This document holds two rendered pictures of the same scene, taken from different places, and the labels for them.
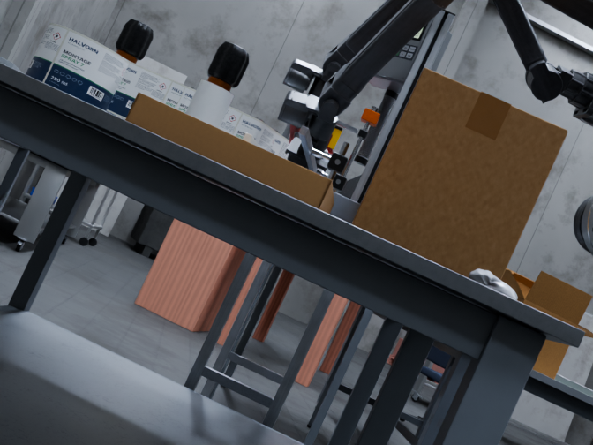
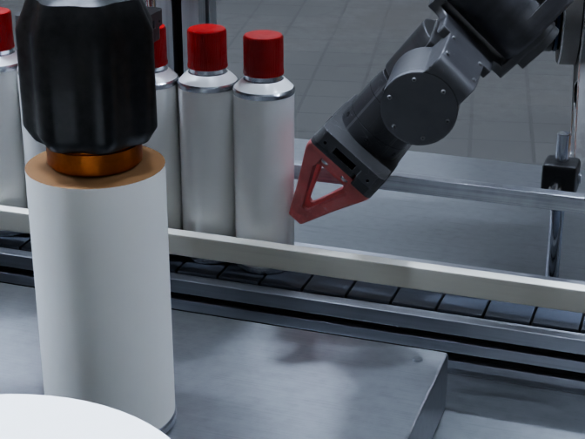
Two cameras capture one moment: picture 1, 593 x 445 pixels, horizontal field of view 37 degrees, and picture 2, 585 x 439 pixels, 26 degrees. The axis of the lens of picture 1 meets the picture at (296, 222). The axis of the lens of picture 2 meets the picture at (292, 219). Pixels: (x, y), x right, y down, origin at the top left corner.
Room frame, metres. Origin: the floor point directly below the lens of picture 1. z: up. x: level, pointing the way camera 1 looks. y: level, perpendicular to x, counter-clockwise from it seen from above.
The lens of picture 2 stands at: (1.86, 1.01, 1.34)
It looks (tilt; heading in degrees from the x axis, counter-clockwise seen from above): 23 degrees down; 284
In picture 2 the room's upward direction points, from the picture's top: straight up
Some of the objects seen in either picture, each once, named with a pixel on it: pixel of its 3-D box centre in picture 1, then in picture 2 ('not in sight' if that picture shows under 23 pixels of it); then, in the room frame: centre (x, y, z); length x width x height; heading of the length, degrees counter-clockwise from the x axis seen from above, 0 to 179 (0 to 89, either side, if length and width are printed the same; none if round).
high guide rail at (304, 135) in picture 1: (313, 173); (506, 194); (1.93, 0.01, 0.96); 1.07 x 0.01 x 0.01; 176
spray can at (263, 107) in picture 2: not in sight; (264, 152); (2.13, 0.03, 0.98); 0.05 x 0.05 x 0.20
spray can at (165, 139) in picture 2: not in sight; (151, 141); (2.24, 0.03, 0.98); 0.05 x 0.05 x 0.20
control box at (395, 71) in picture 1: (403, 52); not in sight; (2.32, -0.07, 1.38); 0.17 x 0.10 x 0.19; 51
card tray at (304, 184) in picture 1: (241, 167); not in sight; (1.23, 0.10, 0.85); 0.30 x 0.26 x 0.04; 176
